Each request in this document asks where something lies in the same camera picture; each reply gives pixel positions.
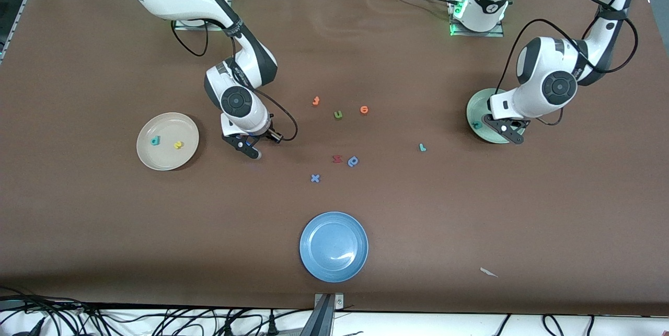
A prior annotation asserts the beige brown plate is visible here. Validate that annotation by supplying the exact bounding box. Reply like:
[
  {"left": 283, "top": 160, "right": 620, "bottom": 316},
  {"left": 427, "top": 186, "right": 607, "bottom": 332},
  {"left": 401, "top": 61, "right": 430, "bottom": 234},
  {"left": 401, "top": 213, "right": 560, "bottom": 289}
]
[{"left": 136, "top": 112, "right": 200, "bottom": 171}]

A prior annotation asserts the blue plate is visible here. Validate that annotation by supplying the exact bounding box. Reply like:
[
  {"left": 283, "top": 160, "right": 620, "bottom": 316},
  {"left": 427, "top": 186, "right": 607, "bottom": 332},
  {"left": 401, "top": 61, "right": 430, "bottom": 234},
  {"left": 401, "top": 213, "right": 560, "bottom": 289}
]
[{"left": 299, "top": 211, "right": 369, "bottom": 283}]

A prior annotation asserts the brown table cover mat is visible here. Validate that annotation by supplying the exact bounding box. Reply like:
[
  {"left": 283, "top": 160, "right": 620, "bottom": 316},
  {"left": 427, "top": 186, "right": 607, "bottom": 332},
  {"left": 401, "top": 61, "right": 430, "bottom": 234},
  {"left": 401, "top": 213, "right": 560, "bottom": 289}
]
[{"left": 0, "top": 0, "right": 669, "bottom": 317}]

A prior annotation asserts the pale green plate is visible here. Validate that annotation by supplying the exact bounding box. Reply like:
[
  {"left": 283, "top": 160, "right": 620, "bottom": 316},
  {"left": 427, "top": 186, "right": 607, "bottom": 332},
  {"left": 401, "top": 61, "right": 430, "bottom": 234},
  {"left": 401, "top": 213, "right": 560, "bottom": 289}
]
[{"left": 466, "top": 88, "right": 527, "bottom": 145}]

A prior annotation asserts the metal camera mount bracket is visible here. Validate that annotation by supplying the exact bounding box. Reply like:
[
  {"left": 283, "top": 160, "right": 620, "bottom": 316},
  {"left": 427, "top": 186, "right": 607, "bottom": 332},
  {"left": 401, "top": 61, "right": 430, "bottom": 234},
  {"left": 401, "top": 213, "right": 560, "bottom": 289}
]
[{"left": 313, "top": 293, "right": 345, "bottom": 336}]

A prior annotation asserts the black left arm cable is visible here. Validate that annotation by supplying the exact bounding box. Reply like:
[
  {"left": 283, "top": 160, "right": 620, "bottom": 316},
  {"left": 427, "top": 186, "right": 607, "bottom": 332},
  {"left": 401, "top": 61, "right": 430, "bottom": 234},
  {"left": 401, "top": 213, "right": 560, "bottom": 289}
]
[{"left": 499, "top": 0, "right": 639, "bottom": 125}]

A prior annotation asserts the black floor cable bundle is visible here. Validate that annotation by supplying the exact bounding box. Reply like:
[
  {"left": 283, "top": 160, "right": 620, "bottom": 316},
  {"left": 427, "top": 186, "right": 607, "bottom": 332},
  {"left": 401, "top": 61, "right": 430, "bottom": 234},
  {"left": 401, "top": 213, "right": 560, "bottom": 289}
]
[{"left": 0, "top": 286, "right": 314, "bottom": 336}]

